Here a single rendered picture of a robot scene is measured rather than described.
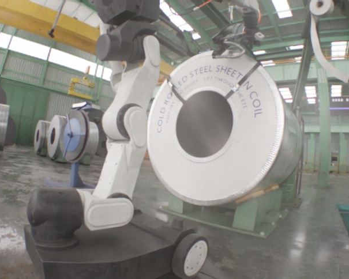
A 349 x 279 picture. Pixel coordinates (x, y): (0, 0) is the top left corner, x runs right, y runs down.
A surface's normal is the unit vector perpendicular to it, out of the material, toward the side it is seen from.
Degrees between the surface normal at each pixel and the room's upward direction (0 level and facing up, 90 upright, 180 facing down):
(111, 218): 90
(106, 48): 111
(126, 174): 90
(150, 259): 90
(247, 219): 90
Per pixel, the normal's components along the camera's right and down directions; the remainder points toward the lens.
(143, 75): 0.55, 0.39
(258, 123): -0.65, -0.13
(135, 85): 0.76, 0.02
